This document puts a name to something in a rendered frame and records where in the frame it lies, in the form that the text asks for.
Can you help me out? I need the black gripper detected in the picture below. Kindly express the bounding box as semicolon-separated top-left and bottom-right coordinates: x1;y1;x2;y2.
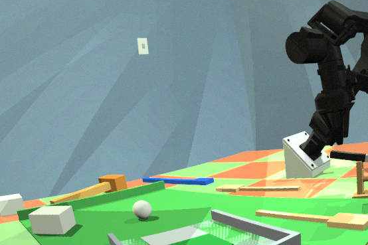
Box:
315;60;355;145

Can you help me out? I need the white golf ball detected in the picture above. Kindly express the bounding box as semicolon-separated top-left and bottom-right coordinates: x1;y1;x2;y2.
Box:
132;201;152;218

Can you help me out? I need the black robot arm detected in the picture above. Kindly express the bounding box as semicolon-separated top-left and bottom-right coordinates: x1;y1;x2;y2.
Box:
285;0;368;161

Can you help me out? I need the blue flat bar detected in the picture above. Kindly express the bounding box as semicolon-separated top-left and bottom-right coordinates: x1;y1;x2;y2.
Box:
142;177;214;185

